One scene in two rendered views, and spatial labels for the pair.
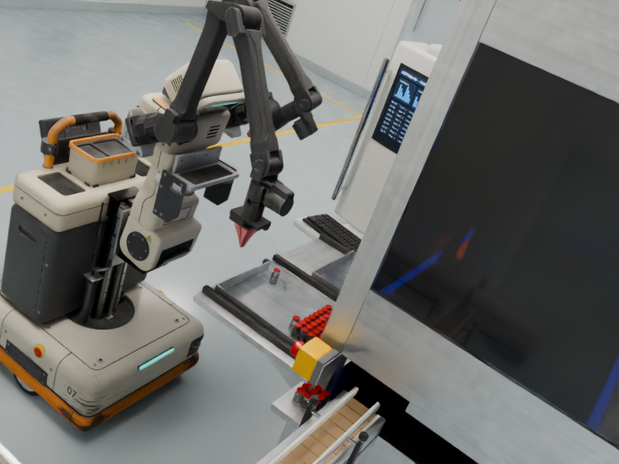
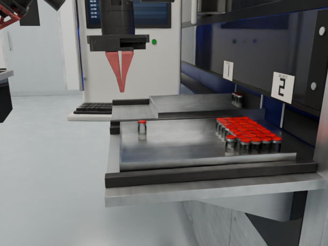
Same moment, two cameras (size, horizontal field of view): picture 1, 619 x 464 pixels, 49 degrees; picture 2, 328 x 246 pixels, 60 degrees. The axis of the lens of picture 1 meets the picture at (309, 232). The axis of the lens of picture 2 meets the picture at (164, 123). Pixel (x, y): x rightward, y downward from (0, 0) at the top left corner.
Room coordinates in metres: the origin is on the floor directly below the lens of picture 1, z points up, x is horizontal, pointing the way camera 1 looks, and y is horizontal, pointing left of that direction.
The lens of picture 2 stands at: (1.17, 0.39, 1.13)
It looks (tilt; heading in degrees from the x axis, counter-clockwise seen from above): 17 degrees down; 326
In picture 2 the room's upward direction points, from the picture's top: straight up
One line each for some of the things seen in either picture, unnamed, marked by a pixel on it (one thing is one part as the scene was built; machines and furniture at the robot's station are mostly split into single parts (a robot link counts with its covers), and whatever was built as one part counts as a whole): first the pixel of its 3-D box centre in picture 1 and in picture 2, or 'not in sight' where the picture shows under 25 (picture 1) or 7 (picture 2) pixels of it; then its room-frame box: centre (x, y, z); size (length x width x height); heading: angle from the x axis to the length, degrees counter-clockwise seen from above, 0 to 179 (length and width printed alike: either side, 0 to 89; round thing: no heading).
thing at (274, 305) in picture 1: (286, 307); (194, 142); (1.64, -0.01, 0.90); 0.34 x 0.26 x 0.04; 64
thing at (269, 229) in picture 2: not in sight; (190, 113); (2.33, -0.57, 0.73); 1.98 x 0.01 x 0.25; 155
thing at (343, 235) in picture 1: (349, 242); (121, 108); (2.34, -0.16, 0.82); 0.40 x 0.14 x 0.02; 54
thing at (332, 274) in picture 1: (374, 291); (201, 106); (1.90, -0.26, 0.90); 0.34 x 0.26 x 0.04; 65
